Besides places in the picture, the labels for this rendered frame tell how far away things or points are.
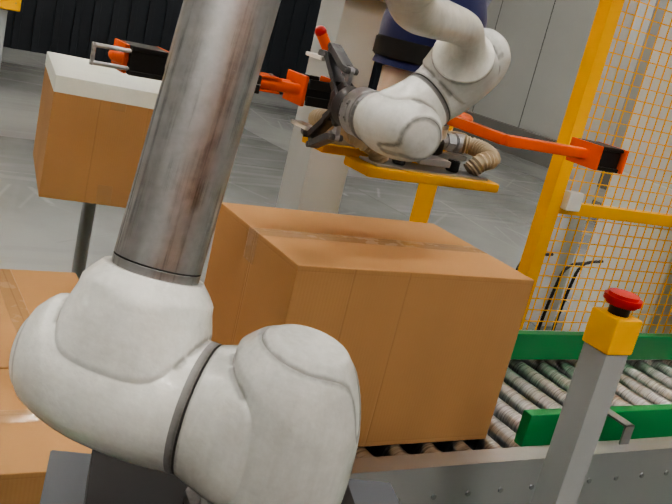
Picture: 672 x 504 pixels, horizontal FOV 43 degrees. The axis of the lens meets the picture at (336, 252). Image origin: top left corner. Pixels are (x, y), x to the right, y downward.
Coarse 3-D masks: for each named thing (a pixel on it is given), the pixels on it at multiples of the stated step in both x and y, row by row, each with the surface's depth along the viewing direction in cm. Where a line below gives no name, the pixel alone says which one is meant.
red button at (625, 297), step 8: (616, 288) 160; (608, 296) 157; (616, 296) 156; (624, 296) 156; (632, 296) 157; (616, 304) 156; (624, 304) 155; (632, 304) 155; (640, 304) 156; (616, 312) 157; (624, 312) 157
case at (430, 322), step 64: (256, 256) 174; (320, 256) 168; (384, 256) 179; (448, 256) 192; (256, 320) 172; (320, 320) 166; (384, 320) 174; (448, 320) 182; (512, 320) 191; (384, 384) 180; (448, 384) 188
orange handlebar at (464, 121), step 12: (120, 60) 148; (264, 84) 162; (276, 84) 163; (288, 84) 165; (456, 120) 177; (468, 120) 175; (468, 132) 174; (480, 132) 170; (492, 132) 167; (504, 144) 166; (516, 144) 166; (528, 144) 167; (540, 144) 169; (552, 144) 170; (564, 144) 173; (576, 156) 175
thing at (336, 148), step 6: (306, 138) 188; (330, 144) 183; (336, 144) 185; (342, 144) 186; (318, 150) 184; (324, 150) 182; (330, 150) 183; (336, 150) 184; (342, 150) 185; (348, 150) 185; (354, 150) 186; (366, 156) 188; (414, 162) 195
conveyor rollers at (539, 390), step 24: (528, 360) 264; (552, 360) 268; (576, 360) 272; (648, 360) 292; (504, 384) 237; (528, 384) 241; (552, 384) 245; (624, 384) 266; (648, 384) 269; (504, 408) 222; (528, 408) 226; (552, 408) 231; (504, 432) 208; (360, 456) 180
